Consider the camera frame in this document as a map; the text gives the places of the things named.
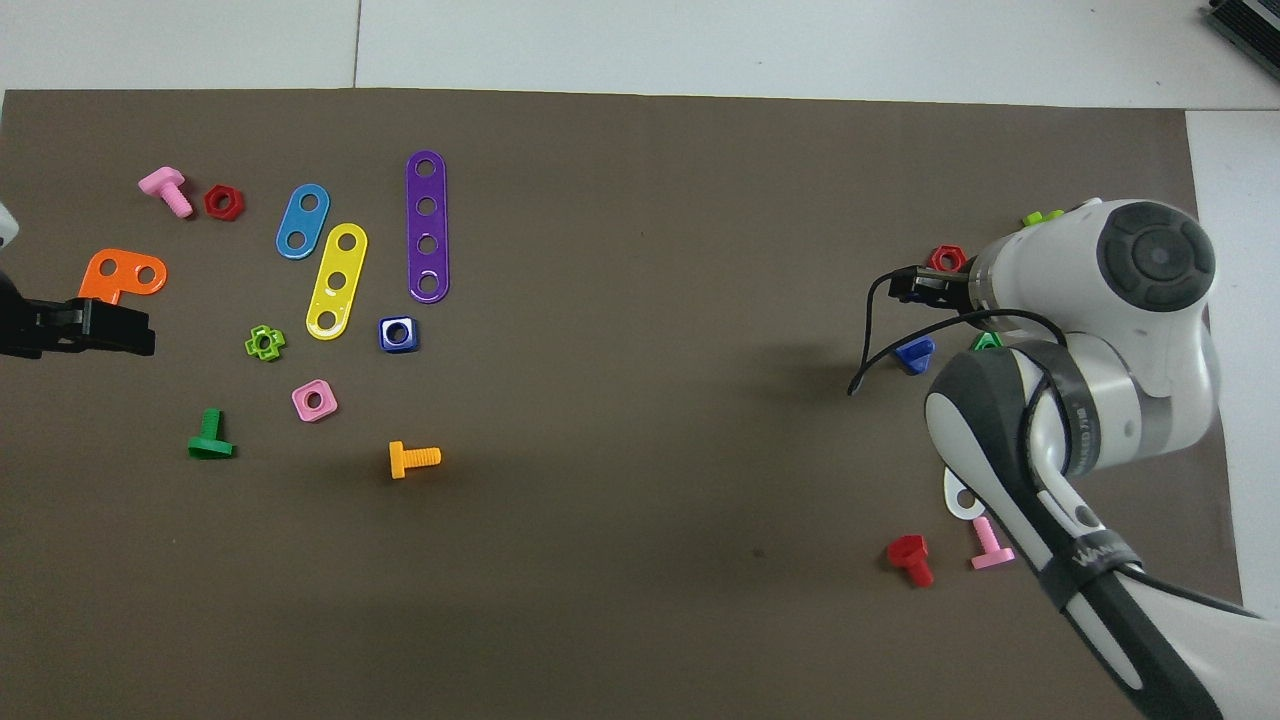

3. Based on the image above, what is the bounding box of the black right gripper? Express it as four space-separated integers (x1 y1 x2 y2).
889 265 978 307

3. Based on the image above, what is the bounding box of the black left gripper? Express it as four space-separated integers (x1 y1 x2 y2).
0 295 157 359

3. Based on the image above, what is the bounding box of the orange heart-shaped plate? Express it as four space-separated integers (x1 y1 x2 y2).
78 248 169 306

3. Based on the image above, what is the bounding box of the dark green plastic bolt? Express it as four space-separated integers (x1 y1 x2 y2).
187 408 236 460

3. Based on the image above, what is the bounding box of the pink plastic bolt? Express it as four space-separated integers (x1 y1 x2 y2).
138 166 195 219
970 516 1016 571

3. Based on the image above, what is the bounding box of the pink square nut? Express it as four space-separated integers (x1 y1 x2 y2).
291 379 339 423

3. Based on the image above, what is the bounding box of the white curved plate with holes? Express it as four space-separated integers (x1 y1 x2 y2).
943 468 986 521

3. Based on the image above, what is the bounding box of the blue two-hole plate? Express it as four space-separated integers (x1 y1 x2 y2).
275 183 331 261

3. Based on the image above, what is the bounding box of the yellow three-hole plate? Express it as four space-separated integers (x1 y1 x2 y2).
305 222 370 342

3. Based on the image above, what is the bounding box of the red plastic bolt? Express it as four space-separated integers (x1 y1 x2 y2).
886 534 936 588

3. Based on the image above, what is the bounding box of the orange plastic bolt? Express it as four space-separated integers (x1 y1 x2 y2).
388 441 442 480

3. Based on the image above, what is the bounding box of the brown table mat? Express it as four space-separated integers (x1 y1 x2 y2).
0 88 1256 720

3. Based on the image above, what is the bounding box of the purple four-hole plate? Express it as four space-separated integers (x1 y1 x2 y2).
405 150 450 304

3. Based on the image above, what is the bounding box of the grey ribbed device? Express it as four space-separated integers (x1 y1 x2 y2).
1205 0 1280 53

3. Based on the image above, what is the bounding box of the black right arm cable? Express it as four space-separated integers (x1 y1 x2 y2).
848 272 1266 621

